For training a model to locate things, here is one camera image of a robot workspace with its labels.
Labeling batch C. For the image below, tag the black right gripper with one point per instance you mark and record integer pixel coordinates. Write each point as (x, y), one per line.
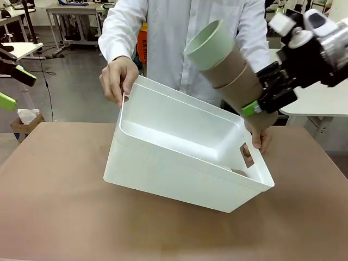
(304, 62)

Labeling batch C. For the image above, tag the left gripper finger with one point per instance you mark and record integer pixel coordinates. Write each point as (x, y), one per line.
(8, 102)
(24, 76)

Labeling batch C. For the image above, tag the tall pale green cup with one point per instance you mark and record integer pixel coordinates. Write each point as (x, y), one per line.
(214, 46)

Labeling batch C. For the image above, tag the white plastic basket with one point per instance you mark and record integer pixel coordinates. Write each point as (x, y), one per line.
(176, 174)

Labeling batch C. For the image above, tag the person's left forearm white sleeve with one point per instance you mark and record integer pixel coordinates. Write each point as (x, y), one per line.
(262, 57)

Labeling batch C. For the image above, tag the person's right forearm white sleeve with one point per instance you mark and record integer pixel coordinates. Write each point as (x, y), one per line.
(117, 43)

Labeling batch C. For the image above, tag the person's left hand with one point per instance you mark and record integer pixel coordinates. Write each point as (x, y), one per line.
(261, 140)

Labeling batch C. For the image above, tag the person's right hand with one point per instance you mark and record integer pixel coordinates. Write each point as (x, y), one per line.
(117, 76)

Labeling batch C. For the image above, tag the white crumpled paper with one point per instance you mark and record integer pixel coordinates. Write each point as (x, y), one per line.
(27, 115)

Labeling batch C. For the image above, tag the small white table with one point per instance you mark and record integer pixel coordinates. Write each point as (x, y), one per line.
(24, 50)

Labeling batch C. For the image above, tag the cardboard box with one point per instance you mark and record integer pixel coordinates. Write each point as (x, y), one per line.
(19, 127)

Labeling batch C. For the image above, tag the black object on white table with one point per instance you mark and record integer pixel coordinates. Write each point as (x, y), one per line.
(6, 48)

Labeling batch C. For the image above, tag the white table with white legs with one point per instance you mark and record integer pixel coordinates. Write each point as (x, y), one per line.
(320, 103)

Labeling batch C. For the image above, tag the black slanted pole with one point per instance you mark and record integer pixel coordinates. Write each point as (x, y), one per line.
(29, 21)

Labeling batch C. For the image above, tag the person in white shirt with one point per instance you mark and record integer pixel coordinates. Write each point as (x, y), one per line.
(176, 40)

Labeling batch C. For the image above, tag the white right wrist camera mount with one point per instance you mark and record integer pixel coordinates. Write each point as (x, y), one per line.
(281, 23)

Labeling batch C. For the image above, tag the grey metal frame desk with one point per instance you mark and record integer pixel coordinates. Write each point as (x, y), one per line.
(70, 11)

